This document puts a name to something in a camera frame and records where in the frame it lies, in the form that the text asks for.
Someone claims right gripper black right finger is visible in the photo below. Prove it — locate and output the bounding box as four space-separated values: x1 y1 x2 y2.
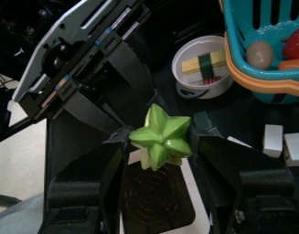
188 111 299 234

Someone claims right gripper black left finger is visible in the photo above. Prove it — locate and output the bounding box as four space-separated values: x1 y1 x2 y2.
38 126 134 234

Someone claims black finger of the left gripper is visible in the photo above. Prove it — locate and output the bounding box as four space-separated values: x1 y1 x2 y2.
108 40 158 105
63 90 130 135

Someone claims green starfruit toy half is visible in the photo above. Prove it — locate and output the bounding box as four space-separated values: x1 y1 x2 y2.
129 102 194 172
138 147 185 172

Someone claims white round bowl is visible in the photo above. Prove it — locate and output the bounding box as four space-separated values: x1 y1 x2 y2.
172 35 236 101

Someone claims small white cube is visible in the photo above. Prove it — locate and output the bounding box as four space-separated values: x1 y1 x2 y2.
283 132 299 167
264 123 285 159

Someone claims white toy stove black plate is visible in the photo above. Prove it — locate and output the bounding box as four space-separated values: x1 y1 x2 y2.
120 148 217 234

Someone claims grey chair seat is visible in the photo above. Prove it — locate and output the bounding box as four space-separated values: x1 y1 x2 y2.
0 192 47 234

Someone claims yellow sushi toy green band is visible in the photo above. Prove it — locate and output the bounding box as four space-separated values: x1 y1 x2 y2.
181 49 229 86

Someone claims beige toy egg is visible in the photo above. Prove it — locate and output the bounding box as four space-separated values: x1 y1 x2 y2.
246 40 276 70

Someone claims teal basket orange rim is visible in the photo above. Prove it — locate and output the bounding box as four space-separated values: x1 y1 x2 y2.
218 0 299 105

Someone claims orange toy food piece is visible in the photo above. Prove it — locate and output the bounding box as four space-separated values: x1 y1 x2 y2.
279 58 299 71

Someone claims red toy tomato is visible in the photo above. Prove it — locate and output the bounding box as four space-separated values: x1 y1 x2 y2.
281 27 299 61

